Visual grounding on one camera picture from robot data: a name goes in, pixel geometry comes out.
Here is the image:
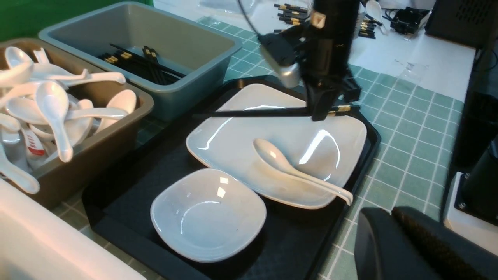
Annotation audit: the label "white square plate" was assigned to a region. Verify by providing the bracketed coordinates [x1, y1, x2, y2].
[186, 83, 368, 210]

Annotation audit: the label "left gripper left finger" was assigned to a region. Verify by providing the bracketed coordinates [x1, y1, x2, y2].
[354, 208, 432, 280]

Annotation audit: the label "white ceramic spoon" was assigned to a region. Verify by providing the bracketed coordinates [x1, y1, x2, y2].
[253, 138, 354, 206]

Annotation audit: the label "large white plastic bin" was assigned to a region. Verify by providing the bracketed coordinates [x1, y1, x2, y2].
[0, 181, 144, 280]

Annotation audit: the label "black serving tray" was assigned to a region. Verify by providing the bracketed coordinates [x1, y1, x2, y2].
[82, 75, 381, 280]

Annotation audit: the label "green backdrop cloth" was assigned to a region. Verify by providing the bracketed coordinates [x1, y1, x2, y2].
[0, 0, 154, 42]

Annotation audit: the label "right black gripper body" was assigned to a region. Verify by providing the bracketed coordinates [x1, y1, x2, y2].
[302, 0, 361, 122]

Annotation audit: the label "black chopstick gold band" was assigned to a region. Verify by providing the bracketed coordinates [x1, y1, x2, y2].
[193, 105, 361, 119]

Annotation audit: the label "bundle black chopsticks in bin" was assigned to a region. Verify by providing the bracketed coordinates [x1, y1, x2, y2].
[97, 43, 186, 86]

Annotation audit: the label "white square bowl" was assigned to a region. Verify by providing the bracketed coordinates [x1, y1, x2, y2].
[150, 168, 267, 263]

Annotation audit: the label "white spoon centre large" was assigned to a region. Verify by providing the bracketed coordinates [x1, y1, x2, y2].
[34, 81, 74, 163]

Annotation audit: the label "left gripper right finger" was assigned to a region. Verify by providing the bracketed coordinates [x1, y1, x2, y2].
[391, 206, 498, 280]

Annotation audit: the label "black wrist camera with cable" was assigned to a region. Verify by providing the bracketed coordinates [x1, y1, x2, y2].
[237, 0, 310, 91]

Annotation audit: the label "grey-blue plastic chopstick bin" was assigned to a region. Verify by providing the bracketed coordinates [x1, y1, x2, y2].
[39, 2, 242, 122]

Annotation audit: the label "green checkered tablecloth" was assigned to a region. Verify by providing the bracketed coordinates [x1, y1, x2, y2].
[51, 16, 467, 280]

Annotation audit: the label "brown plastic spoon bin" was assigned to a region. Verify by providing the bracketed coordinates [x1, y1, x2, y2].
[0, 38, 154, 209]

